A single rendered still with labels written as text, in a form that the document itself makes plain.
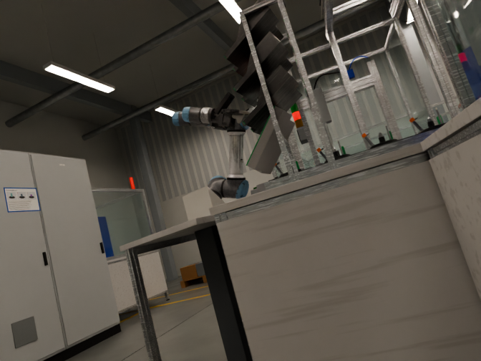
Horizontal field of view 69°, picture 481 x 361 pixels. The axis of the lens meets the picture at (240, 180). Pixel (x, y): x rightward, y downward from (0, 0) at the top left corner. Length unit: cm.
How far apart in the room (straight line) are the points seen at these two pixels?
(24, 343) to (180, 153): 866
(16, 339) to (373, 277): 340
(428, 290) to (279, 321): 47
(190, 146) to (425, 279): 1067
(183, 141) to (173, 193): 176
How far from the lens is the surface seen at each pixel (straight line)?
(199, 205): 206
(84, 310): 453
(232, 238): 125
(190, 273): 768
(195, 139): 1153
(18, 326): 405
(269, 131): 150
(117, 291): 561
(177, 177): 1173
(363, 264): 121
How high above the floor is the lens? 74
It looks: 8 degrees up
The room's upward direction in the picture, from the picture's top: 16 degrees counter-clockwise
